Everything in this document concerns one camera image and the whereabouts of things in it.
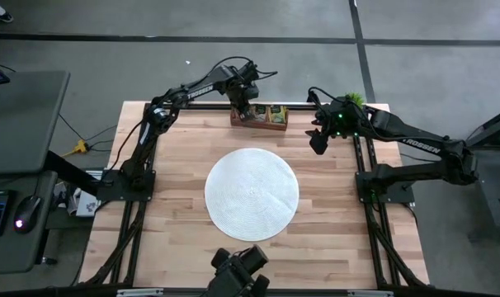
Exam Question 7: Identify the black handheld device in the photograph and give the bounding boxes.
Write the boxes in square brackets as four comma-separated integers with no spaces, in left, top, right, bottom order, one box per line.
[200,244,271,297]

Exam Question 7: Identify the black metal side table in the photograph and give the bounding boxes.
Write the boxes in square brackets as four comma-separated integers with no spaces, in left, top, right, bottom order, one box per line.
[464,105,500,243]

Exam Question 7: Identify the silver metal bracket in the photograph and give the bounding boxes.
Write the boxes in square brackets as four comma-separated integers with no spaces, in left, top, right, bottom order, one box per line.
[116,288,164,297]
[347,290,394,297]

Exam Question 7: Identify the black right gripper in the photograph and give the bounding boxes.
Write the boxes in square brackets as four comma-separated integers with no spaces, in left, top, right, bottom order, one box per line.
[304,100,369,139]

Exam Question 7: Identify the yellow power plug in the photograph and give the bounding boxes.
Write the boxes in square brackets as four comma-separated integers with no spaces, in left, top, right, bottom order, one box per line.
[62,139,91,158]

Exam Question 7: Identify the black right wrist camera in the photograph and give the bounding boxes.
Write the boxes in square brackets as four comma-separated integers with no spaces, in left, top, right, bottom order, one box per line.
[309,130,330,157]

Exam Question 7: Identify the person's white shoe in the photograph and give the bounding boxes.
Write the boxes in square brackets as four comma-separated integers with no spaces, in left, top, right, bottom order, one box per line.
[0,2,15,24]

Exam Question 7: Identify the green plant in white pot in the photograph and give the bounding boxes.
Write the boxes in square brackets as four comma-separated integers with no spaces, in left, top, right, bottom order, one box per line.
[343,92,366,107]

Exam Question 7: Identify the white round woven placemat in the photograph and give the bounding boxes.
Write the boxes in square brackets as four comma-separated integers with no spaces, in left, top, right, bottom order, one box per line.
[204,147,300,243]

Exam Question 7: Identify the black computer mouse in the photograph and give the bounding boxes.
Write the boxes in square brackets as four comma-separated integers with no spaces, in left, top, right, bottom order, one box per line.
[13,196,43,235]

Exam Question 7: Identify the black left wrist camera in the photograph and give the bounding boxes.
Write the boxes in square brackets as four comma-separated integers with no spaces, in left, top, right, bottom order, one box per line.
[239,60,262,83]

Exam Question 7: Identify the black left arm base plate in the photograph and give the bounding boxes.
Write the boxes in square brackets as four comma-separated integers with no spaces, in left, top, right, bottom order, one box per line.
[96,167,157,203]

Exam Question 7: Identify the white adapter box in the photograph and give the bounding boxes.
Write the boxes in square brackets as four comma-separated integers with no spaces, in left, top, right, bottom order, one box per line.
[66,171,103,219]

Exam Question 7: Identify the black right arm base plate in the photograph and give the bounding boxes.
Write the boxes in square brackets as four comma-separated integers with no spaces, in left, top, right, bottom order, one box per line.
[355,170,416,205]

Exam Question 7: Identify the black diagonal support bar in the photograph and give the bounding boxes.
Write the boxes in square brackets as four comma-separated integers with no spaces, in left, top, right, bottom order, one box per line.
[45,150,101,195]

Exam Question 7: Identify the black metal table frame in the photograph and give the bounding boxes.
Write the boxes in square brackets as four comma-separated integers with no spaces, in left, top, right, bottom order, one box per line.
[78,91,431,290]

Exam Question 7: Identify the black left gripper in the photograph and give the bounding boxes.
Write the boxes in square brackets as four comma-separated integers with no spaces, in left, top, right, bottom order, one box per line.
[224,80,261,123]

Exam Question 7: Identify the yellow green tea bag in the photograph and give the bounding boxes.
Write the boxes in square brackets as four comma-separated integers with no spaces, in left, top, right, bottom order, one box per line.
[268,105,287,125]

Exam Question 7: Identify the brown wooden three-slot organizer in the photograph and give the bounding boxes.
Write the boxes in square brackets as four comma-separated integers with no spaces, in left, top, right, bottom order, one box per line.
[229,103,290,132]

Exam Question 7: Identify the dark grey desk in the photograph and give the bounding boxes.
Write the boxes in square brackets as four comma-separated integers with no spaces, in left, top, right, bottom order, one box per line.
[0,69,72,175]
[0,169,60,276]

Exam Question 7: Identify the black floor cable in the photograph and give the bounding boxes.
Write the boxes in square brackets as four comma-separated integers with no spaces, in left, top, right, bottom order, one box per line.
[58,113,119,153]

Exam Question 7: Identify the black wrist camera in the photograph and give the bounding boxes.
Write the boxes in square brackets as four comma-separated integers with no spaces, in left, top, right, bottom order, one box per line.
[309,130,330,157]
[239,60,262,83]

